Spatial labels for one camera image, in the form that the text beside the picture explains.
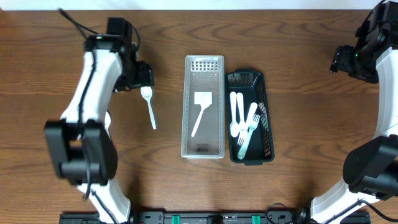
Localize black rail with equipment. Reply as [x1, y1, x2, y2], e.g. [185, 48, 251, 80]
[58, 202, 371, 224]

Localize dark green plastic basket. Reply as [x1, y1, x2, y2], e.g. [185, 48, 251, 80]
[224, 69, 274, 166]

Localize white plastic utensil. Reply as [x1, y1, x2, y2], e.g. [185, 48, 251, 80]
[104, 111, 111, 132]

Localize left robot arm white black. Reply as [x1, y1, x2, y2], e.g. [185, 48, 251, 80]
[44, 17, 154, 223]

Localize white plastic spoon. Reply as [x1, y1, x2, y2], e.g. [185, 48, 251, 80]
[141, 86, 157, 129]
[229, 91, 239, 138]

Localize clear plastic basket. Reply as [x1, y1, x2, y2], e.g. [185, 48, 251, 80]
[181, 55, 225, 159]

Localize pale green plastic fork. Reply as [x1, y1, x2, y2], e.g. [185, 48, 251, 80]
[238, 114, 260, 160]

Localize white plastic utensil handle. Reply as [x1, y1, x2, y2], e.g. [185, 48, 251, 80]
[191, 92, 212, 137]

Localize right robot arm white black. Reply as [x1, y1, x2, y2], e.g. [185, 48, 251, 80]
[292, 1, 397, 223]

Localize white plastic fork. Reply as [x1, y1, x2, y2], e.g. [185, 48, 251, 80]
[237, 92, 245, 131]
[238, 102, 257, 146]

